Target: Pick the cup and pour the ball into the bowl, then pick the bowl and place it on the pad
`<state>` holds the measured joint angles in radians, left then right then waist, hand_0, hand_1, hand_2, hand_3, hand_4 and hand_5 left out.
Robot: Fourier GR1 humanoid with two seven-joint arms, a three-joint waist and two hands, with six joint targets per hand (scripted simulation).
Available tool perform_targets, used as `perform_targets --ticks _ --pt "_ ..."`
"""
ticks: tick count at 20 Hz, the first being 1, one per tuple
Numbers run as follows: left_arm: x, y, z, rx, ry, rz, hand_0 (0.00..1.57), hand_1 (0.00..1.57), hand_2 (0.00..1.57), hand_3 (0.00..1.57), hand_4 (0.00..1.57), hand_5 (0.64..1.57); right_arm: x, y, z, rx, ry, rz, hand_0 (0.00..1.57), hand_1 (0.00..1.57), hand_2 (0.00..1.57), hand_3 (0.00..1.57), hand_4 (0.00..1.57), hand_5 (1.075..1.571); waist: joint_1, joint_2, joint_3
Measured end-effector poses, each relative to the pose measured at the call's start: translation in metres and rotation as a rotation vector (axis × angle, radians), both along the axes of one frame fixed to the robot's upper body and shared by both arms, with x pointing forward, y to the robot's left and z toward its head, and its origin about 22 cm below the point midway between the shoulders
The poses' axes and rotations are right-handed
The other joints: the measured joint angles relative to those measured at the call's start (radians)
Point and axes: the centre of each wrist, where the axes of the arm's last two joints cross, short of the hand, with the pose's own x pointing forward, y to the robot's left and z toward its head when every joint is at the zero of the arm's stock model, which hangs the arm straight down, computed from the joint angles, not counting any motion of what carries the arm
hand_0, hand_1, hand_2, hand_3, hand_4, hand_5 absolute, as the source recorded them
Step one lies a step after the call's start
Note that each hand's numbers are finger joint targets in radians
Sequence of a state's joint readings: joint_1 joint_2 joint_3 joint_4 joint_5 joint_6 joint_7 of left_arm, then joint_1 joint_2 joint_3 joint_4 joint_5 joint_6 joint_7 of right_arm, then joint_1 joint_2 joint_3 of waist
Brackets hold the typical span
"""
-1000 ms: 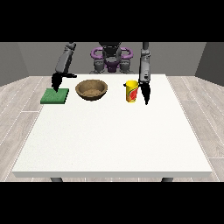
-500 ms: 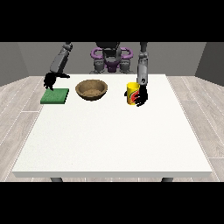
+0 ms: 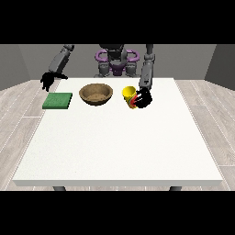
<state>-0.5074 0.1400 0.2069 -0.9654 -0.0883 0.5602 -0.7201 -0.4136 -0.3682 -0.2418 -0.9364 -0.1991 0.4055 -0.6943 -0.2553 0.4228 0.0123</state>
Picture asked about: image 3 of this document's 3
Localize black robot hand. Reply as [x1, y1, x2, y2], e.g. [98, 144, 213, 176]
[132, 87, 153, 109]
[39, 72, 69, 93]

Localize yellow cup with melon print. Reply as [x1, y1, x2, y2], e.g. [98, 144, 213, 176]
[121, 85, 139, 110]

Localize green square pad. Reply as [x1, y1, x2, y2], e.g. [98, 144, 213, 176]
[41, 92, 73, 110]

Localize brown wooden bowl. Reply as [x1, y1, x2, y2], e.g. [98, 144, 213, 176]
[78, 83, 114, 106]

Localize grey robot trunk purple rings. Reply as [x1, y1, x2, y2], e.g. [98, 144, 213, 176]
[94, 44, 141, 79]

